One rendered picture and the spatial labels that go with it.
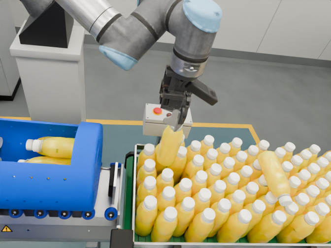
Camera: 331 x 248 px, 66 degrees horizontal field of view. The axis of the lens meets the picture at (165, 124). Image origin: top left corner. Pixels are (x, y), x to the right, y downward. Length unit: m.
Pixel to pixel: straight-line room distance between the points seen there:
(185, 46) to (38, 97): 1.14
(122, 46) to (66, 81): 0.91
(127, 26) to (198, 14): 0.17
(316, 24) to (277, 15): 0.71
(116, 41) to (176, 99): 0.21
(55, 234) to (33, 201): 0.25
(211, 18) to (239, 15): 3.32
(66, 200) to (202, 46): 0.55
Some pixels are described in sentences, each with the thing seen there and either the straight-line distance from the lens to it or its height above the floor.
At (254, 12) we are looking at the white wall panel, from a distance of 3.98.
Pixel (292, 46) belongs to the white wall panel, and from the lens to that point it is 4.59.
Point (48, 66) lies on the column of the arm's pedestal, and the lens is 1.47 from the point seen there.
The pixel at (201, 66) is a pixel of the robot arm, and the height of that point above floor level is 1.50.
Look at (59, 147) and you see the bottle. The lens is 0.88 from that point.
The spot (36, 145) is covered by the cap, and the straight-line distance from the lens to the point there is 0.91.
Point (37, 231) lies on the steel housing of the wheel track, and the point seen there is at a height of 0.87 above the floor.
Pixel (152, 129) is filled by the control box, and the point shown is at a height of 1.04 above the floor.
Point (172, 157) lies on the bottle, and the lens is 0.88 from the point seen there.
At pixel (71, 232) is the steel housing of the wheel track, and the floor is 0.87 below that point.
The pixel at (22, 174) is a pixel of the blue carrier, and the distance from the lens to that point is 0.78.
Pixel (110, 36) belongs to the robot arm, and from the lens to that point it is 0.64.
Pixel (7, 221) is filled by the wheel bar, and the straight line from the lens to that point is 1.03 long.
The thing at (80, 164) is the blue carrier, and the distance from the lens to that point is 0.74.
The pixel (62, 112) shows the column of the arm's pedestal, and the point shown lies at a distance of 1.65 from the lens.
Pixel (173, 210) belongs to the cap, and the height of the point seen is 1.10.
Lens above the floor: 1.81
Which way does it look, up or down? 43 degrees down
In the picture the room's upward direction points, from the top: 15 degrees clockwise
